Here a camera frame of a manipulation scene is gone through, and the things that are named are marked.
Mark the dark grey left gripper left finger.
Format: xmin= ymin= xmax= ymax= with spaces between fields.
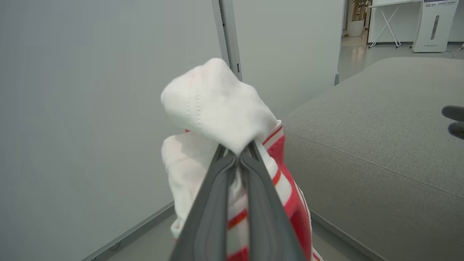
xmin=170 ymin=144 xmax=237 ymax=261

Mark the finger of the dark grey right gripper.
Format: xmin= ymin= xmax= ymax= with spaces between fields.
xmin=442 ymin=105 xmax=464 ymax=122
xmin=448 ymin=122 xmax=464 ymax=140

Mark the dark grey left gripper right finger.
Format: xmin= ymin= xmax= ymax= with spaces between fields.
xmin=239 ymin=141 xmax=307 ymax=261

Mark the red white striped garment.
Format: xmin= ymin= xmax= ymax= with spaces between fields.
xmin=161 ymin=58 xmax=323 ymax=261

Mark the grey fabric sofa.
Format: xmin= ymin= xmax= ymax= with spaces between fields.
xmin=282 ymin=56 xmax=464 ymax=261

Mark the white standing kiosk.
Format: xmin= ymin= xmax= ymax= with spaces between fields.
xmin=412 ymin=0 xmax=459 ymax=53

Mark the white folding table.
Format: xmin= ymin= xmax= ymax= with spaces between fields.
xmin=368 ymin=0 xmax=423 ymax=49

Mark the white plant pot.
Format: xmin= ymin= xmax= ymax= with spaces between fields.
xmin=347 ymin=20 xmax=365 ymax=37

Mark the potted green plant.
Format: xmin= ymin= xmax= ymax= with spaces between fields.
xmin=352 ymin=0 xmax=372 ymax=21

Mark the grey partition post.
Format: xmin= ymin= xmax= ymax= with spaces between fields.
xmin=212 ymin=0 xmax=243 ymax=81

